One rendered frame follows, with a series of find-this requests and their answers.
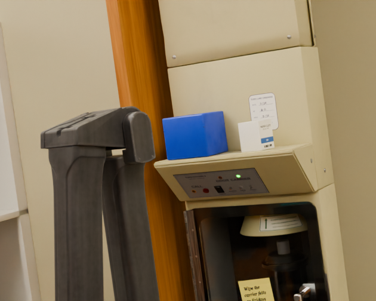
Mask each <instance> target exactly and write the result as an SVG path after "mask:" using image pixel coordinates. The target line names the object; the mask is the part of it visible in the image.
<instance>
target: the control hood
mask: <svg viewBox="0 0 376 301"><path fill-rule="evenodd" d="M154 167H155V168H156V170H157V171H158V173H159V174H160V175H161V176H162V178H163V179H164V180H165V182H166V183H167V185H168V186H169V187H170V188H171V190H172V191H173V192H174V194H175V195H176V197H177V198H178V199H179V200H180V201H194V200H204V199H222V198H239V197H248V196H265V195H283V194H300V193H309V192H316V191H317V190H318V183H317V178H316V169H315V159H314V154H313V145H311V143H305V144H299V145H288V146H276V147H274V148H271V149H266V150H260V151H252V152H242V151H241V150H235V151H228V152H223V153H219V154H216V155H211V156H206V157H200V158H188V159H176V160H167V159H166V160H163V161H158V162H155V163H154ZM244 168H255V169H256V171H257V173H258V175H259V176H260V178H261V179H262V181H263V183H264V184H265V186H266V188H267V190H268V191H269V192H270V193H256V194H247V195H230V196H214V197H204V198H189V197H188V195H187V194H186V193H185V191H184V190H183V188H182V187H181V186H180V184H179V183H178V181H177V180H176V179H175V177H174V176H173V175H176V174H189V173H203V172H210V171H223V170H236V169H244Z"/></svg>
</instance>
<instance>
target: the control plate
mask: <svg viewBox="0 0 376 301"><path fill-rule="evenodd" d="M237 174H239V175H240V176H241V177H240V178H238V177H236V175H237ZM173 176H174V177H175V179H176V180H177V181H178V183H179V184H180V186H181V187H182V188H183V190H184V191H185V193H186V194H187V195H188V197H189V198H204V197H214V196H230V195H247V194H264V193H270V192H269V191H268V190H267V188H266V186H265V184H264V183H263V181H262V179H261V178H260V176H259V175H258V173H257V171H256V169H255V168H244V169H236V170H223V171H210V172H203V173H189V174H176V175H173ZM218 176H221V177H222V179H219V178H218ZM249 185H253V188H252V189H250V187H249ZM214 186H221V187H222V189H223V190H224V193H218V192H217V191H216V189H215V187H214ZM239 186H242V187H243V188H242V189H239ZM229 187H232V188H233V189H232V190H229ZM203 189H208V190H209V193H205V192H203ZM192 190H195V191H196V193H193V192H192Z"/></svg>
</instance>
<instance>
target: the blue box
mask: <svg viewBox="0 0 376 301"><path fill-rule="evenodd" d="M162 124H163V129H164V131H163V132H164V137H165V146H166V151H167V159H168V160H176V159H188V158H200V157H206V156H211V155H216V154H219V153H223V152H227V151H228V146H227V137H226V129H225V123H224V115H223V111H222V110H221V111H215V112H207V113H197V114H193V115H184V116H176V117H171V118H164V119H162Z"/></svg>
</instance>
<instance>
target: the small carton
mask: <svg viewBox="0 0 376 301"><path fill-rule="evenodd" d="M238 129H239V137H240V143H241V151H242V152H252V151H263V150H266V149H271V148H274V147H275V146H274V140H273V131H272V122H271V119H264V120H258V121H249V122H242V123H238Z"/></svg>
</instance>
